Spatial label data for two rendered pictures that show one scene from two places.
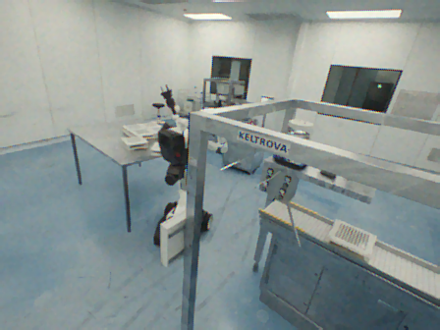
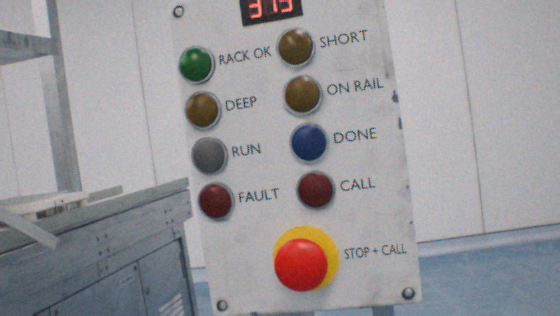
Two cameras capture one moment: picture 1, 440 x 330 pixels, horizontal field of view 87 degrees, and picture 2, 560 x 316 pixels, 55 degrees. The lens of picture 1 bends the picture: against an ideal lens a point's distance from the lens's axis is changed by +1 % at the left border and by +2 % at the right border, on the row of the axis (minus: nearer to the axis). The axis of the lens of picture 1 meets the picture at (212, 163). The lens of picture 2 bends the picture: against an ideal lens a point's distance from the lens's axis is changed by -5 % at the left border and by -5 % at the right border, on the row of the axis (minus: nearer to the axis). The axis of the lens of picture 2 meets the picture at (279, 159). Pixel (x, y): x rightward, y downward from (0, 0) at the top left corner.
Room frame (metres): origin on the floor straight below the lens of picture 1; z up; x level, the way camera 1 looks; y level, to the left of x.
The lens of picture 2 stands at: (1.14, 0.57, 1.04)
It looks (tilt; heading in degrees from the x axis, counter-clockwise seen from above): 3 degrees down; 246
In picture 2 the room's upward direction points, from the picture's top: 8 degrees counter-clockwise
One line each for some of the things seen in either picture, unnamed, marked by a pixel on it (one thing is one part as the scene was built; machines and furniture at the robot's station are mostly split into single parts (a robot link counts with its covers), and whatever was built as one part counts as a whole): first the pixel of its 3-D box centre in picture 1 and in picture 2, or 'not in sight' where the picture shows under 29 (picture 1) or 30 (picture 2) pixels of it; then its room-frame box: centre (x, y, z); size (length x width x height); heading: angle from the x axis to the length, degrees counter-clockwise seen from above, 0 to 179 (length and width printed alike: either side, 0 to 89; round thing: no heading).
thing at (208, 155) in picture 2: not in sight; (208, 156); (1.01, 0.14, 1.03); 0.03 x 0.01 x 0.03; 142
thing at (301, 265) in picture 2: not in sight; (304, 260); (0.96, 0.18, 0.94); 0.04 x 0.04 x 0.04; 52
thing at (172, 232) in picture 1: (177, 239); (298, 146); (0.93, 0.15, 1.03); 0.17 x 0.06 x 0.26; 142
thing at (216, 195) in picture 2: not in sight; (215, 201); (1.01, 0.14, 0.99); 0.03 x 0.01 x 0.03; 142
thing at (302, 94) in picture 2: not in sight; (302, 94); (0.94, 0.19, 1.07); 0.03 x 0.01 x 0.03; 142
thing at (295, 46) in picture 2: not in sight; (295, 46); (0.94, 0.19, 1.10); 0.03 x 0.01 x 0.03; 142
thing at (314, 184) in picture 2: not in sight; (315, 190); (0.94, 0.19, 0.99); 0.03 x 0.01 x 0.03; 142
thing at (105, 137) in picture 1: (132, 137); not in sight; (2.93, 1.11, 0.86); 1.50 x 1.10 x 0.04; 50
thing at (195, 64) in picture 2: not in sight; (195, 64); (1.01, 0.14, 1.10); 0.03 x 0.01 x 0.03; 142
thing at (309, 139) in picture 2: not in sight; (308, 142); (0.94, 0.19, 1.03); 0.03 x 0.01 x 0.03; 142
